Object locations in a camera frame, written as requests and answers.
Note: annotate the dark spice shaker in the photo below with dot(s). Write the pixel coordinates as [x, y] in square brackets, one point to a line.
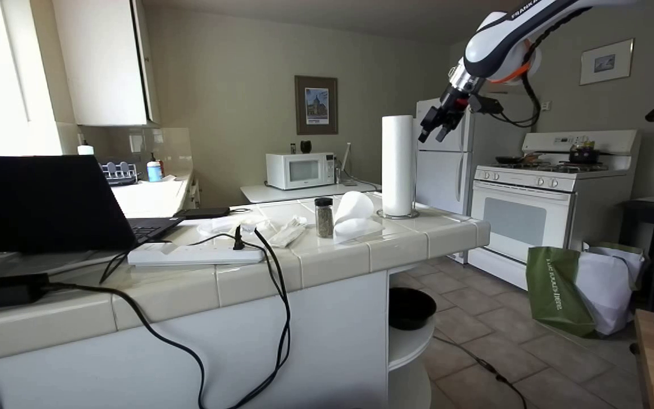
[323, 217]

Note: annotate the framed wall picture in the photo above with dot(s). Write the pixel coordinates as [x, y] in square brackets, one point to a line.
[316, 106]

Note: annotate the white wall cabinet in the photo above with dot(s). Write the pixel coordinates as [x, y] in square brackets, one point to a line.
[105, 60]

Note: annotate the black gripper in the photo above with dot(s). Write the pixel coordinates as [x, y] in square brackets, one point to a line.
[445, 115]

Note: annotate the blue soap bottle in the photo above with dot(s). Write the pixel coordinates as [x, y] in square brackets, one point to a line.
[152, 169]

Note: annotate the white power strip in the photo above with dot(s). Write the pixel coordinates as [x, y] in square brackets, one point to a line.
[160, 254]

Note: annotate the small framed picture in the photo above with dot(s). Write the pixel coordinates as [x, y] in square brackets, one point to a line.
[608, 61]

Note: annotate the blue dish rack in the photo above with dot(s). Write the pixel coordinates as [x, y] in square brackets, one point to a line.
[118, 173]

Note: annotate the black bowl on shelf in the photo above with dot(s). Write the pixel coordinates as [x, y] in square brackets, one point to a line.
[409, 308]

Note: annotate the black power adapter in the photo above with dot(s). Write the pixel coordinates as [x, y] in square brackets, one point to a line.
[23, 290]

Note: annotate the black open laptop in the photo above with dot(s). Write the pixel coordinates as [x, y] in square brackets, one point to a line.
[66, 204]

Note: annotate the crumpled white paper towel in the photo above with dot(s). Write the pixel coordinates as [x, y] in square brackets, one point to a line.
[356, 217]

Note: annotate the green shopping bag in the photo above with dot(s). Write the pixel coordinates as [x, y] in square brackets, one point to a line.
[553, 291]

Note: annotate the white paper towel roll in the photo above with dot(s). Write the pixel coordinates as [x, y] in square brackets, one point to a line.
[395, 163]

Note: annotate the white refrigerator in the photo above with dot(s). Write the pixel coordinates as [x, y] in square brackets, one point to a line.
[445, 169]

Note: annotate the white microwave oven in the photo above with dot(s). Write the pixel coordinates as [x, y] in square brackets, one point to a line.
[298, 170]

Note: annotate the white kitchen stove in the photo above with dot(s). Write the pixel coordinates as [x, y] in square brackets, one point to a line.
[569, 195]

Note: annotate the white plastic bag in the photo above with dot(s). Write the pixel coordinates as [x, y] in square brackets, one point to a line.
[604, 280]

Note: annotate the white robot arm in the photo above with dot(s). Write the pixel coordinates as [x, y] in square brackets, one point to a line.
[501, 51]

